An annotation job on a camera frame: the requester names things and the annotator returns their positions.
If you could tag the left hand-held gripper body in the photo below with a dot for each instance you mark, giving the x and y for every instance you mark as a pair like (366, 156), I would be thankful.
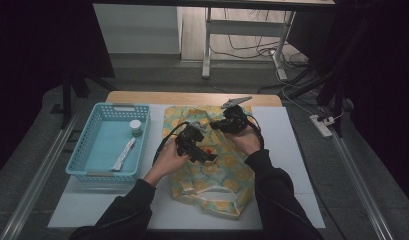
(188, 137)

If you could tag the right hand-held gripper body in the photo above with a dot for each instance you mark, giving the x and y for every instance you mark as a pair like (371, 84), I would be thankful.
(235, 117)

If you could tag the orange print tote bag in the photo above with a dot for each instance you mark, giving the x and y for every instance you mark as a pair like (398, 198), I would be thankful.
(218, 180)

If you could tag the small jar with white lid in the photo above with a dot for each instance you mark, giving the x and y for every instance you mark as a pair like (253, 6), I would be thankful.
(136, 127)

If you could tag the white tube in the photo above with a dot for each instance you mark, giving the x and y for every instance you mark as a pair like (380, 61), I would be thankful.
(124, 154)

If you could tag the blue plastic basket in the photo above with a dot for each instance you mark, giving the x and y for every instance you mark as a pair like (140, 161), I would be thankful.
(92, 160)

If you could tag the person's right hand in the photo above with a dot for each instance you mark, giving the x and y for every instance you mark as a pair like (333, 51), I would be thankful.
(246, 141)

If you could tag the person's left hand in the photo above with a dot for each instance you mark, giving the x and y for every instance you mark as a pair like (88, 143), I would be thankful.
(165, 163)

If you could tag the white table mat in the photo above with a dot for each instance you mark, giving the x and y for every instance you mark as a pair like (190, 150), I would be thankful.
(285, 146)

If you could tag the white power strip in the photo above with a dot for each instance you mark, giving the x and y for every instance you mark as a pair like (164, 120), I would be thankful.
(321, 126)

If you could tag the black stand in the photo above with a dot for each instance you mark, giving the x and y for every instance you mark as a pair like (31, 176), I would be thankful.
(67, 100)
(332, 90)

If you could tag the white cabinet panel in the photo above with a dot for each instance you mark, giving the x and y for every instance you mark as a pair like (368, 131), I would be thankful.
(135, 30)

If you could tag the white desk frame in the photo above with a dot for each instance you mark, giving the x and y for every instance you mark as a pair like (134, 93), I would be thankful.
(245, 28)

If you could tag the metal floor rail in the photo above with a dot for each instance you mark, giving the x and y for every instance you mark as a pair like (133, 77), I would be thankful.
(38, 176)
(362, 190)

